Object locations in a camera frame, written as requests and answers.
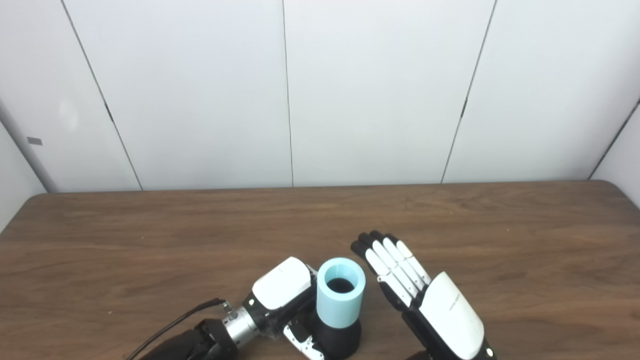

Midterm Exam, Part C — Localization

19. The light-blue short hose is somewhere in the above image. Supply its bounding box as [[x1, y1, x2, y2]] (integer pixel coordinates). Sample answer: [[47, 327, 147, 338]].
[[316, 257, 367, 329]]

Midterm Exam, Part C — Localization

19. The grey corner post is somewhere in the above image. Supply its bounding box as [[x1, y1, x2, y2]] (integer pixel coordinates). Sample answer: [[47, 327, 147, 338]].
[[0, 99, 60, 194]]

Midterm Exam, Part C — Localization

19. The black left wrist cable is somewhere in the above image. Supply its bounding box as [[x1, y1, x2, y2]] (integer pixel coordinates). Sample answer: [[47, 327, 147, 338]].
[[124, 297, 227, 360]]

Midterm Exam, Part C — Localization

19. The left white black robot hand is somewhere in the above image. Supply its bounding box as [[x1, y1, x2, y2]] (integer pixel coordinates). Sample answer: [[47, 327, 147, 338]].
[[242, 257, 327, 360]]

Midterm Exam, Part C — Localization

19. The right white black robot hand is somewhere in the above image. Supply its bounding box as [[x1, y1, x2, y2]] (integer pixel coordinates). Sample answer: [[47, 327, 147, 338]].
[[350, 230, 497, 360]]

